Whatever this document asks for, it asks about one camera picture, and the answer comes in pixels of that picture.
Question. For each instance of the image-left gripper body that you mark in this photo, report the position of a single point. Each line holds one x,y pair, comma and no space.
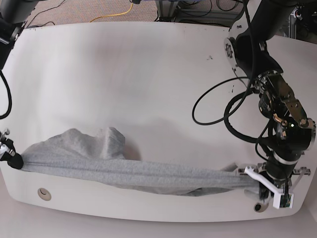
7,150

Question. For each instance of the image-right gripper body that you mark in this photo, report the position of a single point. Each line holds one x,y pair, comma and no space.
275,174

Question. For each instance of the grey t-shirt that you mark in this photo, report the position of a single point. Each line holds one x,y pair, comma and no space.
73,154

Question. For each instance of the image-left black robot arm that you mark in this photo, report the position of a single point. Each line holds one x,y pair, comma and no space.
13,14

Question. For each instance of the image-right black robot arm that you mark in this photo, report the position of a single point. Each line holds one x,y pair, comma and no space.
289,131

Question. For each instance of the right table grommet hole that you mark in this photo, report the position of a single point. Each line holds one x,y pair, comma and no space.
261,206

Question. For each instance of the table grommet hole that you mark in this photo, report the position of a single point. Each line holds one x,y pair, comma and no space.
44,194
261,206

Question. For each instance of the left table grommet hole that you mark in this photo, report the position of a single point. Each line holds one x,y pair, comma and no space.
44,194

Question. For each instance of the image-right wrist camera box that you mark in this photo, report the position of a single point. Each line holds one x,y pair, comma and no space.
280,200

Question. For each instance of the aluminium frame stand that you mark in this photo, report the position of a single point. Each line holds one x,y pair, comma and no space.
193,15

